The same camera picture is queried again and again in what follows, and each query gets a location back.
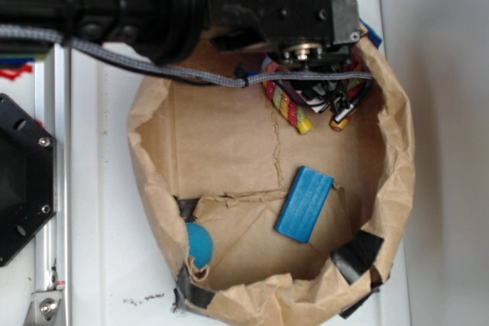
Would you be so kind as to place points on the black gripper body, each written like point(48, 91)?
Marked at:
point(294, 33)

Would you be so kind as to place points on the multicolored twisted rope toy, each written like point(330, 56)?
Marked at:
point(341, 97)

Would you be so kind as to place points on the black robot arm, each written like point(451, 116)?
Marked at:
point(165, 31)

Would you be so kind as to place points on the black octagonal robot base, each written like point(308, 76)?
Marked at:
point(27, 178)

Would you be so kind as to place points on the blue tape piece right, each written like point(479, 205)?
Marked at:
point(372, 35)

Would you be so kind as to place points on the blue wooden block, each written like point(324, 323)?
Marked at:
point(303, 205)

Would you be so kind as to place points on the blue rubber ball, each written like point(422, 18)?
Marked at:
point(200, 244)

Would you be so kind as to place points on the black tape bottom right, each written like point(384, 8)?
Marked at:
point(355, 258)

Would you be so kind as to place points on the black tape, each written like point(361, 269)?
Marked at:
point(355, 258)
point(188, 294)

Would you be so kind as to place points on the black tape bottom left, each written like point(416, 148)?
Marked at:
point(188, 294)

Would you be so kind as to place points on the brown paper bag enclosure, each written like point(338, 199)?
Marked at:
point(225, 158)

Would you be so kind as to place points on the metal corner bracket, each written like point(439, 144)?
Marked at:
point(46, 309)

